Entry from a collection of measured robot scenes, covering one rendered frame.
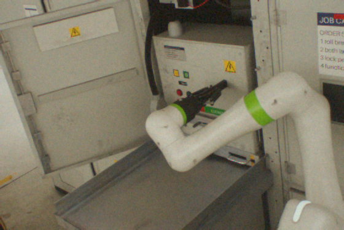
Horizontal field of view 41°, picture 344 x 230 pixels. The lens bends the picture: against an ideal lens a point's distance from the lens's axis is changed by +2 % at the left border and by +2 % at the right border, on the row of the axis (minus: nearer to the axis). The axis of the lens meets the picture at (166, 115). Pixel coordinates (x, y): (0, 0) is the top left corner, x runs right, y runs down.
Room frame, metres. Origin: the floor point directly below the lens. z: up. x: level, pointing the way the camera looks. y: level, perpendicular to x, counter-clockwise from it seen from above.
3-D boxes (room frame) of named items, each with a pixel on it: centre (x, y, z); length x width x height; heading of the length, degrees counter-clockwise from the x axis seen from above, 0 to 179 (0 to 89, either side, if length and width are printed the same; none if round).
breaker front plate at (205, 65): (1.78, -0.17, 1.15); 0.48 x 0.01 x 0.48; 41
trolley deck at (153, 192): (1.57, 0.08, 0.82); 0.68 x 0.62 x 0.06; 131
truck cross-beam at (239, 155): (1.79, -0.18, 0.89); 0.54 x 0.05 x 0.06; 41
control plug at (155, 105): (1.90, 0.02, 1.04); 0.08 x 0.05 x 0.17; 131
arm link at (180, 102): (1.50, -0.06, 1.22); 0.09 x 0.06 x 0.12; 42
